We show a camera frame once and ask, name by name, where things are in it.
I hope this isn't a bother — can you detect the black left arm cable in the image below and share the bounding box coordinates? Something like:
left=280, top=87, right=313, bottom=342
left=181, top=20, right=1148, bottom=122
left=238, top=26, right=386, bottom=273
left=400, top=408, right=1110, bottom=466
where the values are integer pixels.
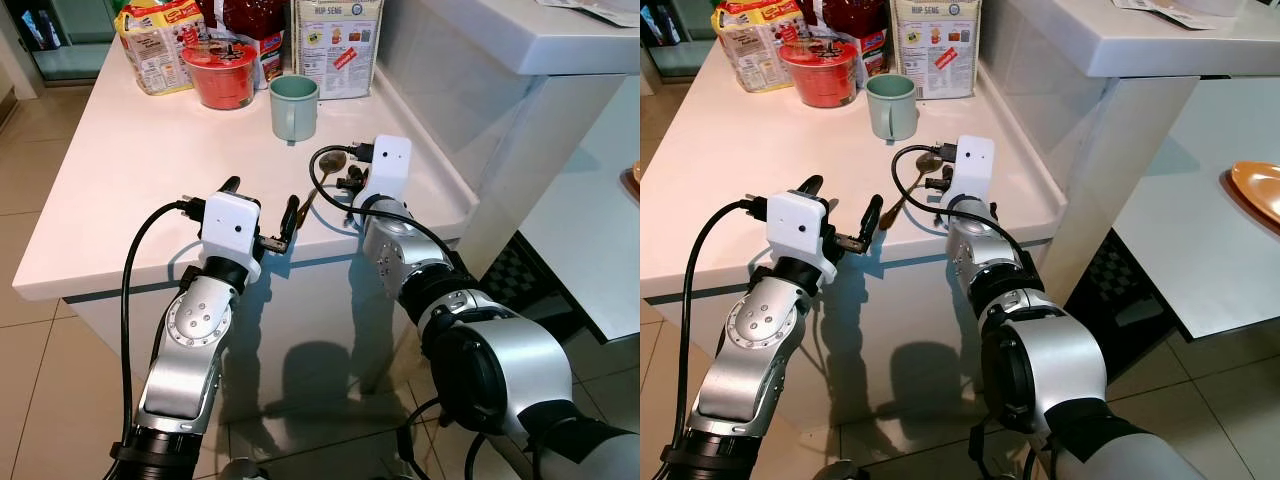
left=119, top=198, right=207, bottom=453
left=679, top=198, right=771, bottom=453

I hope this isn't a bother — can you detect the yellow red noodle packet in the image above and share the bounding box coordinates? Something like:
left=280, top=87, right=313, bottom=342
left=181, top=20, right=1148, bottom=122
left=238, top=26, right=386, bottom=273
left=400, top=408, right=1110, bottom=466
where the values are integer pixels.
left=114, top=0, right=207, bottom=97
left=711, top=0, right=803, bottom=94

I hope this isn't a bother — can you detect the pale green mug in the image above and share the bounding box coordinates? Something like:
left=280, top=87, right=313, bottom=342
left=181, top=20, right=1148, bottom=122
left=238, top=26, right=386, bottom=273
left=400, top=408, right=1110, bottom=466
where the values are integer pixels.
left=268, top=74, right=321, bottom=144
left=864, top=72, right=920, bottom=142

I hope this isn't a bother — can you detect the glass door cabinet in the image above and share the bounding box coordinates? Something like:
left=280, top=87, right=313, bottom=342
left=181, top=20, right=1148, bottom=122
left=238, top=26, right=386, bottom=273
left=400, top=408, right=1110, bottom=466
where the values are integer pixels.
left=0, top=0, right=119, bottom=89
left=640, top=0, right=717, bottom=83

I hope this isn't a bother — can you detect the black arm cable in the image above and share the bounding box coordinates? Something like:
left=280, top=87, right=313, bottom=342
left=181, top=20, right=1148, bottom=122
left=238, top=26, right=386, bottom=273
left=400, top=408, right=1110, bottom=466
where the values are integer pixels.
left=679, top=198, right=771, bottom=453
left=307, top=142, right=473, bottom=293
left=890, top=142, right=1043, bottom=283
left=119, top=198, right=207, bottom=453

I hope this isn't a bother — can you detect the black robot body cable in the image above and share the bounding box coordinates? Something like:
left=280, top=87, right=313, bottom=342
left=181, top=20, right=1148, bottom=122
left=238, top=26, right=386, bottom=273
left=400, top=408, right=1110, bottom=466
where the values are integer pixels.
left=394, top=397, right=493, bottom=480
left=964, top=418, right=1043, bottom=480

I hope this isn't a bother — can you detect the white raised kitchen counter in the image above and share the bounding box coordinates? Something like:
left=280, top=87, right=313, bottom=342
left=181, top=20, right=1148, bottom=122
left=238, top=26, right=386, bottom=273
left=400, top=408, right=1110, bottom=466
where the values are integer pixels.
left=978, top=0, right=1280, bottom=306
left=384, top=0, right=641, bottom=279

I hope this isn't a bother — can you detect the bronze metal spoon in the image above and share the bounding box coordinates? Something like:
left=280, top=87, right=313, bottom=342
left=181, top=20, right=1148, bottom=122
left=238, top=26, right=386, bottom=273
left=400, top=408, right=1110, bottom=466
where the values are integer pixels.
left=296, top=150, right=348, bottom=226
left=878, top=150, right=944, bottom=229

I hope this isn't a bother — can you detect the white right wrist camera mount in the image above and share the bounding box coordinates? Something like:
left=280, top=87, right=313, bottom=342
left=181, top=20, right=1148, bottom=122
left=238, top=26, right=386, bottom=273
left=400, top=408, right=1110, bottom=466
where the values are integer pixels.
left=366, top=135, right=414, bottom=207
left=949, top=135, right=997, bottom=203

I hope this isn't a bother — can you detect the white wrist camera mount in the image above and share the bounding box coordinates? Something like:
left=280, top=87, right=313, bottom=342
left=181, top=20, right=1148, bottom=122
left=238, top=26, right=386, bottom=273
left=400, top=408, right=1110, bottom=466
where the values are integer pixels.
left=949, top=135, right=997, bottom=203
left=766, top=190, right=837, bottom=287
left=366, top=135, right=414, bottom=207
left=199, top=190, right=264, bottom=286

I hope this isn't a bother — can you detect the red lidded plastic container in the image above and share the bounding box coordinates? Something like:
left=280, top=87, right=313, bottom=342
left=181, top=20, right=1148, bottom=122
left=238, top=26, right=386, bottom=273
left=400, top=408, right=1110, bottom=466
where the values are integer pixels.
left=779, top=37, right=860, bottom=110
left=181, top=37, right=258, bottom=112

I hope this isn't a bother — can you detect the dark red snack bag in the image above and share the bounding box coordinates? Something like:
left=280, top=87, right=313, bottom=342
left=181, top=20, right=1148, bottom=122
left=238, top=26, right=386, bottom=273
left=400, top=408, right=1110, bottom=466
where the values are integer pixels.
left=812, top=0, right=893, bottom=41
left=212, top=0, right=293, bottom=43

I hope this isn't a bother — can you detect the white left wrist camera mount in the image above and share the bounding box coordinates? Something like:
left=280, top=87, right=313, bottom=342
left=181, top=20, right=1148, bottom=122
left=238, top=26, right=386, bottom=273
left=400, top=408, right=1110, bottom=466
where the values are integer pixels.
left=766, top=190, right=837, bottom=287
left=199, top=190, right=264, bottom=286

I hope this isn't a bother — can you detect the black checkered floor mat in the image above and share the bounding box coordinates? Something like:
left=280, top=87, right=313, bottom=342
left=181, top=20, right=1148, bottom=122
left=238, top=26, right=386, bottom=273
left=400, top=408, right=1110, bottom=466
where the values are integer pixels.
left=1062, top=228, right=1183, bottom=381
left=478, top=232, right=563, bottom=313

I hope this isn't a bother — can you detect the blue red food packet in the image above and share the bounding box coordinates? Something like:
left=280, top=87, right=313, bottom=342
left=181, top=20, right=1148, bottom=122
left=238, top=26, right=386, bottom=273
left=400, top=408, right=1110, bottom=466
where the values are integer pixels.
left=254, top=30, right=289, bottom=93
left=855, top=30, right=892, bottom=83

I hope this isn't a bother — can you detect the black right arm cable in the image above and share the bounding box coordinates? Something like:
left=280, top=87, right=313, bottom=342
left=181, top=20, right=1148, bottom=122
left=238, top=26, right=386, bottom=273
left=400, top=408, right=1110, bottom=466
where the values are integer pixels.
left=890, top=142, right=1043, bottom=283
left=307, top=142, right=473, bottom=293

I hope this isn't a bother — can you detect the white printed rice bag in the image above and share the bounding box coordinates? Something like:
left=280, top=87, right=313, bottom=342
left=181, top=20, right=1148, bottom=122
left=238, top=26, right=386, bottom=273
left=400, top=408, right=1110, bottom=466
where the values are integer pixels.
left=889, top=0, right=984, bottom=102
left=291, top=0, right=385, bottom=102

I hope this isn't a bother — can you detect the white paper sheet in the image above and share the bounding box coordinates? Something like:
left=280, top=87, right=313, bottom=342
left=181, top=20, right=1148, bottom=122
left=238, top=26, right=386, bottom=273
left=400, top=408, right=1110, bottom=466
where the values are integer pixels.
left=535, top=0, right=641, bottom=28
left=1110, top=0, right=1243, bottom=31

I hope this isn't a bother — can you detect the white low side table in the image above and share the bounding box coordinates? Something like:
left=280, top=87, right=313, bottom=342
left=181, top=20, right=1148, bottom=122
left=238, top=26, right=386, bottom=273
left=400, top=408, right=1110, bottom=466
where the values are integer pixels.
left=1108, top=76, right=1280, bottom=343
left=518, top=75, right=641, bottom=343

